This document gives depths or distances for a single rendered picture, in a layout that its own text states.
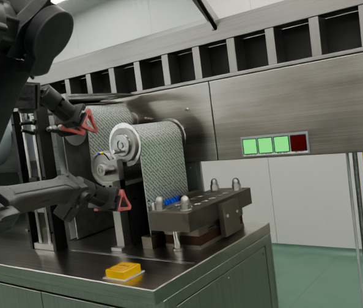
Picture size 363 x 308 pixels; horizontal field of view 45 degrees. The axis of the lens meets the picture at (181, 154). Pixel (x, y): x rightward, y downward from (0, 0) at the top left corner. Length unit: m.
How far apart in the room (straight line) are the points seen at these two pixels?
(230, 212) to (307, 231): 2.72
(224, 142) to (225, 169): 2.78
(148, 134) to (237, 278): 0.55
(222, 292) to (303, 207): 2.79
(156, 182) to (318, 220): 2.75
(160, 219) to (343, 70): 0.73
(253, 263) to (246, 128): 0.47
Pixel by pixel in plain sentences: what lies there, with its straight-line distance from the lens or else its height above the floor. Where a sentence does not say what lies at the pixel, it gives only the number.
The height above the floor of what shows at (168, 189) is 1.07.
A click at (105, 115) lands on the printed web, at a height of 1.36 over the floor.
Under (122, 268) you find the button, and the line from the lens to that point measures 1.25.
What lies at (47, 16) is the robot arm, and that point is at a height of 1.45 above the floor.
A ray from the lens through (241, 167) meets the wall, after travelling 4.31.
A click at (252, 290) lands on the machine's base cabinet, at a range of 1.56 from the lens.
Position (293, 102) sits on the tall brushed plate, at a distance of 1.50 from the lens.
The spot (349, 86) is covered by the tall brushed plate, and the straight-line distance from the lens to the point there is 1.44.
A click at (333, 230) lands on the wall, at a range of 4.08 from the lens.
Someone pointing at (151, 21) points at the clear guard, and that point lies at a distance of 1.80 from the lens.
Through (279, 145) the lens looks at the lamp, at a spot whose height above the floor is 1.18.
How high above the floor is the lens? 1.30
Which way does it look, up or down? 4 degrees down
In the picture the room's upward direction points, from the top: 7 degrees counter-clockwise
